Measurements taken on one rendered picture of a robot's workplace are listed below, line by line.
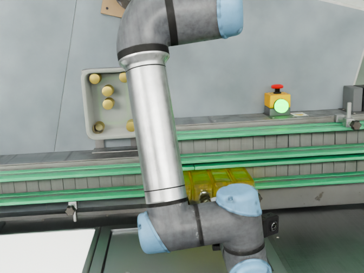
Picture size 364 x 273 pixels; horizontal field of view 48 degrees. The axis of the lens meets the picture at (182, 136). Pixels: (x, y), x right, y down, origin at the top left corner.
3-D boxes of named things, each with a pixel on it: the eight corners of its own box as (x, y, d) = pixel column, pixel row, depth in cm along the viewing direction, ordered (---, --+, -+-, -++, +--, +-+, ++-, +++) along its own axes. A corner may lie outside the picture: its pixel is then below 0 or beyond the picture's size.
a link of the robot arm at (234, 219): (197, 204, 69) (207, 262, 72) (264, 193, 69) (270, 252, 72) (194, 188, 77) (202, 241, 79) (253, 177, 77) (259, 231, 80)
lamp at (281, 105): (273, 112, 136) (275, 114, 133) (273, 98, 134) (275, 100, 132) (286, 111, 136) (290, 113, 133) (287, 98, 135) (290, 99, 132)
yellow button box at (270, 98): (264, 112, 143) (269, 116, 136) (264, 91, 141) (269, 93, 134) (283, 111, 143) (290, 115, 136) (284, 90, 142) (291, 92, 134)
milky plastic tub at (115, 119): (90, 134, 141) (86, 140, 132) (84, 67, 135) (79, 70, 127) (142, 131, 141) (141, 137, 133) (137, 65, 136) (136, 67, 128)
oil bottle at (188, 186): (170, 181, 133) (173, 208, 112) (169, 164, 132) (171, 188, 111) (187, 181, 133) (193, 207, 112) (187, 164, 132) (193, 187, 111)
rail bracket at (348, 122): (330, 122, 132) (350, 130, 119) (331, 98, 130) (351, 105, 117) (343, 121, 132) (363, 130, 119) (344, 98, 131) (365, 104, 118)
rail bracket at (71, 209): (73, 210, 134) (64, 229, 121) (71, 190, 132) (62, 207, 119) (86, 210, 134) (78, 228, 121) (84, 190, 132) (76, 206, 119)
